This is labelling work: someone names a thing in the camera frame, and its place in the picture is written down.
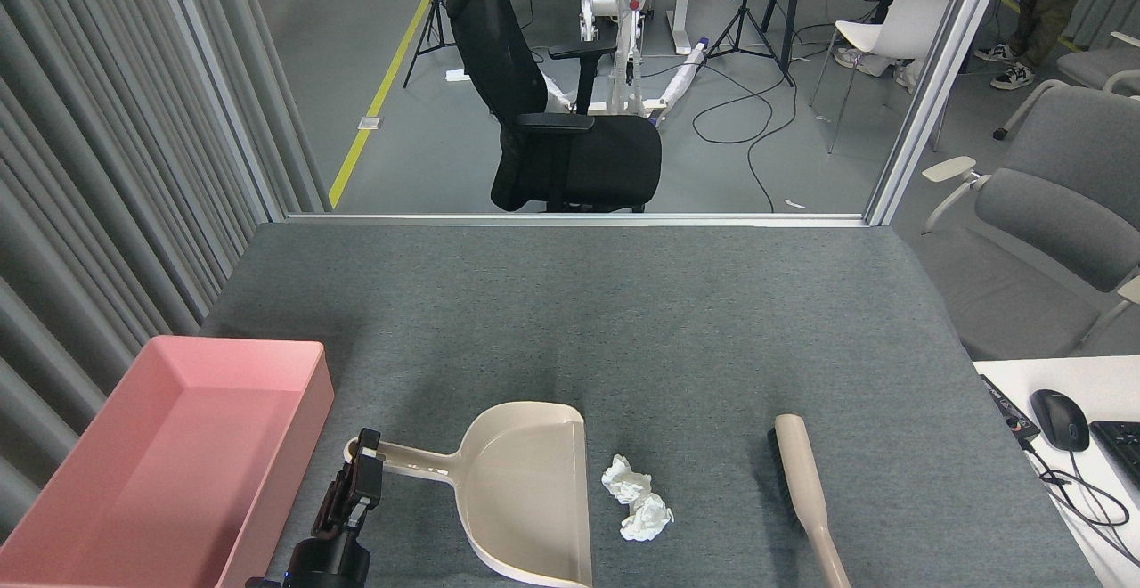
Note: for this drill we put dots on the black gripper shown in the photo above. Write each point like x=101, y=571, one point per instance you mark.
x=329, y=566

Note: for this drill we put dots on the beige plastic dustpan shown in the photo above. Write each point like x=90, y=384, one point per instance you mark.
x=525, y=499

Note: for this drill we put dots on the white paper ball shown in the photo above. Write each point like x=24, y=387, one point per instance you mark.
x=626, y=479
x=647, y=518

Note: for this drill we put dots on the beige hand brush black bristles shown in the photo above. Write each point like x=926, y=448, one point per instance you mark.
x=799, y=472

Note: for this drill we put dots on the pink plastic bin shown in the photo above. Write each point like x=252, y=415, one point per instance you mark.
x=160, y=472

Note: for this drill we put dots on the silver floor outlet plate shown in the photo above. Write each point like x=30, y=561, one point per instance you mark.
x=370, y=123

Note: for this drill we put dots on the black office chair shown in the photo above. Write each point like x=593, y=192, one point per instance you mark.
x=579, y=156

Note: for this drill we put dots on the grey pleated curtain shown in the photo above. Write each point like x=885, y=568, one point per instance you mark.
x=80, y=169

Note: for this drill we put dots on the black tripod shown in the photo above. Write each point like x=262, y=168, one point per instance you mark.
x=435, y=9
x=753, y=0

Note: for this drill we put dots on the white wheeled stand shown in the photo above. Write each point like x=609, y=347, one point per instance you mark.
x=632, y=0

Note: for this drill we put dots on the small black flat device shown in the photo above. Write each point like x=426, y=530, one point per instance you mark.
x=1011, y=410

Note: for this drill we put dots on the person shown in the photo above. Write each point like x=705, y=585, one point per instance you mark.
x=1046, y=0
x=859, y=61

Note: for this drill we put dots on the black computer mouse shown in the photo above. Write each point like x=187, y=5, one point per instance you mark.
x=1060, y=419

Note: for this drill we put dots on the white plastic chair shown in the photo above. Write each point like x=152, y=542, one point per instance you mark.
x=899, y=31

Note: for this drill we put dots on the white side desk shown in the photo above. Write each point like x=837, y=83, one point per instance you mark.
x=1082, y=374

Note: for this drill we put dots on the grey padded armchair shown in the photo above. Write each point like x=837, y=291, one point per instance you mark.
x=1100, y=62
x=1060, y=214

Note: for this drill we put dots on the black keyboard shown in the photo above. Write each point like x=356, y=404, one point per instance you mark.
x=1122, y=450

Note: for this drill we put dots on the silver frame rail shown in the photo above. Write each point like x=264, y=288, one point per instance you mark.
x=579, y=219

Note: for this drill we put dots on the silver frame post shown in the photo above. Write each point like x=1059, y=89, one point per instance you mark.
x=935, y=80
x=223, y=89

